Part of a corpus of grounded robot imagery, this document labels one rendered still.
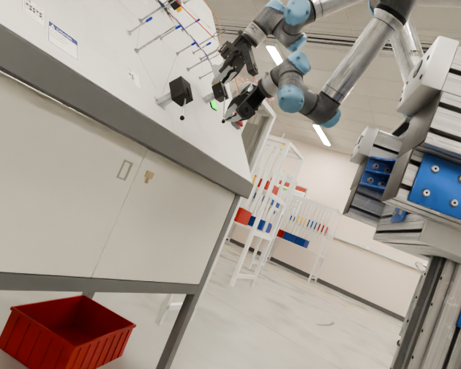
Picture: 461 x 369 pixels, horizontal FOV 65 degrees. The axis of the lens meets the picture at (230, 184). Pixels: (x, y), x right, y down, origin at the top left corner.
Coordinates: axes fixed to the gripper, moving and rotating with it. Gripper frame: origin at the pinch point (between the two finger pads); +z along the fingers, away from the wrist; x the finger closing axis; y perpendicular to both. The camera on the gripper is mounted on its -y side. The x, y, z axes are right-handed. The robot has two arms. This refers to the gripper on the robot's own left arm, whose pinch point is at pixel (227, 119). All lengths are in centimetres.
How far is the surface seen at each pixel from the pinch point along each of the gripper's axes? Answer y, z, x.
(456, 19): 308, -51, -137
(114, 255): -58, 20, 2
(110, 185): -49, 6, 17
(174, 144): -29.9, -2.4, 11.1
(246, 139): 85, 64, -42
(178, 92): -25.0, -13.6, 20.6
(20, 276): -77, 16, 19
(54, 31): -43, -17, 48
